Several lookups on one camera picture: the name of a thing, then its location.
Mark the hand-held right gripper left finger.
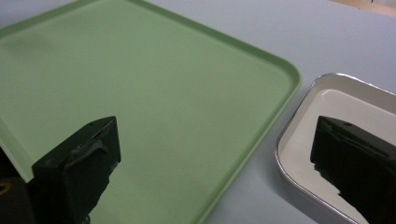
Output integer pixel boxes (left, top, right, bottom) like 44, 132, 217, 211
31, 116, 122, 224

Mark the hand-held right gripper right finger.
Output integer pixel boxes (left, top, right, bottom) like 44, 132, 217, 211
309, 115, 396, 224

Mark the metal tray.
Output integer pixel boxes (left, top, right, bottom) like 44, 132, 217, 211
275, 73, 396, 224

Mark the green plastic tray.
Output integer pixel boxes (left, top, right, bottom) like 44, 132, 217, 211
0, 0, 303, 224

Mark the tan wooden board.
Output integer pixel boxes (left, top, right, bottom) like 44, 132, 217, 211
330, 0, 396, 18

